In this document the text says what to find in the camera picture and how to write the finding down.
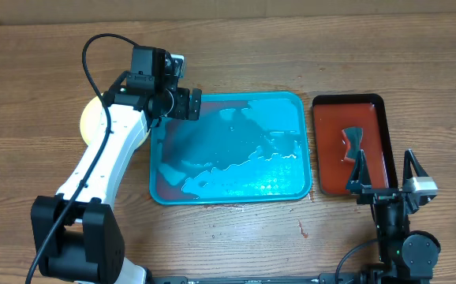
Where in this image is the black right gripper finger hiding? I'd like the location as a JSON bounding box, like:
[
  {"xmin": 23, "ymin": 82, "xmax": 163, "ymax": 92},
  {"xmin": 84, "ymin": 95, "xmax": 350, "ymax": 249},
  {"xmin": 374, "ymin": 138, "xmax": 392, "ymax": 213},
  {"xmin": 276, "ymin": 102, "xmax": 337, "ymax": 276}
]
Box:
[
  {"xmin": 346, "ymin": 150, "xmax": 372, "ymax": 193},
  {"xmin": 402, "ymin": 149, "xmax": 429, "ymax": 185}
]

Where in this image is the pink and green sponge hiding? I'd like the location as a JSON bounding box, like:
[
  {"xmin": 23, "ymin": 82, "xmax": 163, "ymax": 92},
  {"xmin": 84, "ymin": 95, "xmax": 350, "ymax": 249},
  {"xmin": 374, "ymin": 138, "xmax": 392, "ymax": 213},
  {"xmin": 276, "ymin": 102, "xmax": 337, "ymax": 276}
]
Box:
[{"xmin": 342, "ymin": 127, "xmax": 364, "ymax": 163}]

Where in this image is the yellow-green plate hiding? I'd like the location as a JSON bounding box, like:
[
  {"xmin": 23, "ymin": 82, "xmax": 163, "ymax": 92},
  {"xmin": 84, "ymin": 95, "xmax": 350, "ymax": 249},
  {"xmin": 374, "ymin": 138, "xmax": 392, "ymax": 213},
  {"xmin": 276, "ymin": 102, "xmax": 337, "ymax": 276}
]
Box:
[{"xmin": 80, "ymin": 98, "xmax": 150, "ymax": 150}]

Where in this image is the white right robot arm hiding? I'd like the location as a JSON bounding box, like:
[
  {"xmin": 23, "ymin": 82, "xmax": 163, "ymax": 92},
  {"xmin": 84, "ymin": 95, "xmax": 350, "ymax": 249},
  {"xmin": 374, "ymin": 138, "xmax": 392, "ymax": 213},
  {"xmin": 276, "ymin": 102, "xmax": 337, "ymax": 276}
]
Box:
[{"xmin": 334, "ymin": 149, "xmax": 441, "ymax": 283}]

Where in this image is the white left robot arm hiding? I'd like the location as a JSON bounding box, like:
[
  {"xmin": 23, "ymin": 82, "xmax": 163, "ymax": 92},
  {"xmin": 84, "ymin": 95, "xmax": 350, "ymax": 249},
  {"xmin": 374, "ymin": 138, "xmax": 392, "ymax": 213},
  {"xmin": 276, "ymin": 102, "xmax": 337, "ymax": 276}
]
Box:
[{"xmin": 25, "ymin": 42, "xmax": 202, "ymax": 283}]

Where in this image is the red and black tray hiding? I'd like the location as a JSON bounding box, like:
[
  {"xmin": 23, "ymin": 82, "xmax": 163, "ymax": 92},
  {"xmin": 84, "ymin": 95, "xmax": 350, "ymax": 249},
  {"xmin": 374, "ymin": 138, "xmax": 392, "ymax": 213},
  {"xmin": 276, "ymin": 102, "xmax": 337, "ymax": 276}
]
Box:
[{"xmin": 311, "ymin": 94, "xmax": 398, "ymax": 195}]

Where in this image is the teal plastic tray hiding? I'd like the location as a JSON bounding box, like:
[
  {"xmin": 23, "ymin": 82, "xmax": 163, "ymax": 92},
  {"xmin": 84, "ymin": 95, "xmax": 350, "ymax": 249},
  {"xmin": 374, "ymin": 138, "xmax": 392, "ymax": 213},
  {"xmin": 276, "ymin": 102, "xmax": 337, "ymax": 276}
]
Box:
[{"xmin": 149, "ymin": 91, "xmax": 313, "ymax": 205}]

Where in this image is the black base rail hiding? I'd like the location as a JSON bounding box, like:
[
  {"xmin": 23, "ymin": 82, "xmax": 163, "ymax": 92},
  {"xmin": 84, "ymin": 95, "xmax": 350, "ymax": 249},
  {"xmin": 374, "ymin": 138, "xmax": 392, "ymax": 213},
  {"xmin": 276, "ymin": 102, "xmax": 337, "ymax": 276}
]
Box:
[{"xmin": 148, "ymin": 272, "xmax": 430, "ymax": 284}]

